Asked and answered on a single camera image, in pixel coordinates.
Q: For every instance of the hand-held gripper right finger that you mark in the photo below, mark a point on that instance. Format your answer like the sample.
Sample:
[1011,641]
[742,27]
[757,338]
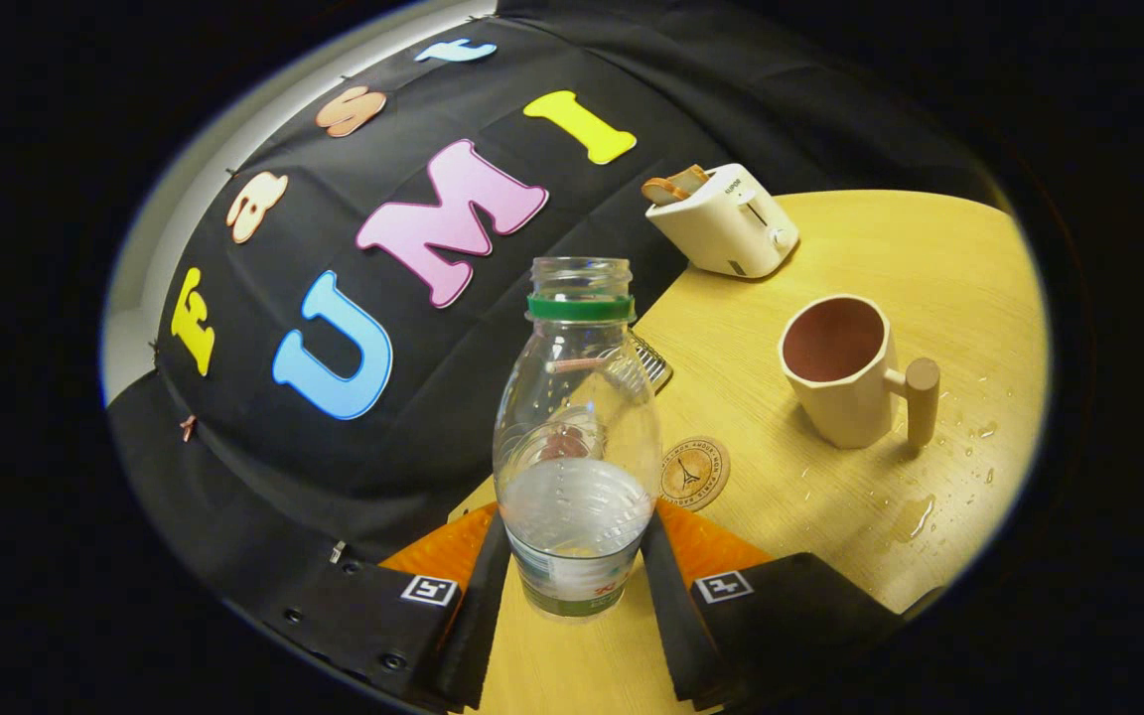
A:
[671,616]

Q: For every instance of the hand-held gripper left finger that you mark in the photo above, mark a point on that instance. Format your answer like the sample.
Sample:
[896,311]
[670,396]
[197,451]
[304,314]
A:
[488,616]

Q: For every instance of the clear plastic juice bottle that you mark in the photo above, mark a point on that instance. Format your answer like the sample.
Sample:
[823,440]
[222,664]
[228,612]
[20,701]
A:
[577,516]

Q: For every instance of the round cork coaster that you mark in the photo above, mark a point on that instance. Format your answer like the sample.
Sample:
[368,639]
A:
[696,475]

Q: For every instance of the silver clip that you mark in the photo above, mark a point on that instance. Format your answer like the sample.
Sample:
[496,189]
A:
[337,552]

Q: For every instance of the black backdrop cloth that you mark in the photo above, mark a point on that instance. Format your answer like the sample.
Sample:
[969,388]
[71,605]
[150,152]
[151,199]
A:
[264,477]

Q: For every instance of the orange clip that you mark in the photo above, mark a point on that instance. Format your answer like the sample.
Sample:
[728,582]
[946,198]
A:
[188,427]

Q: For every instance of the white toaster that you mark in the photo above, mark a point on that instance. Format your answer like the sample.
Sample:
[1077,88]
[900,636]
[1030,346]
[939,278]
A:
[731,238]

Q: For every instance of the wooden table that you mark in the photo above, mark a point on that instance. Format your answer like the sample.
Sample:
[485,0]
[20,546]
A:
[880,248]

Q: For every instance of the toasted bread slice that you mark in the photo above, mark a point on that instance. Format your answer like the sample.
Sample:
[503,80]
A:
[666,189]
[696,179]

